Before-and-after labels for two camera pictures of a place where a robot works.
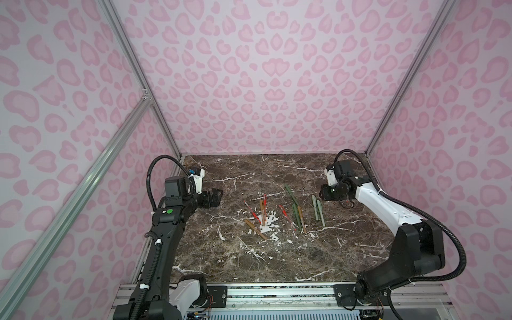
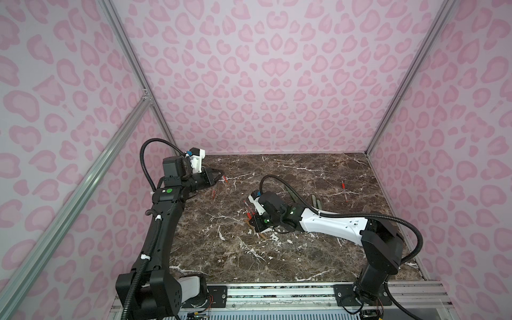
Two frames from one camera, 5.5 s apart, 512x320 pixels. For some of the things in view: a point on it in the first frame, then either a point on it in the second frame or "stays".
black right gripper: [325, 194] → [257, 224]
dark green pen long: [293, 198] stays
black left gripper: [207, 203] → [207, 174]
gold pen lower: [255, 229] stays
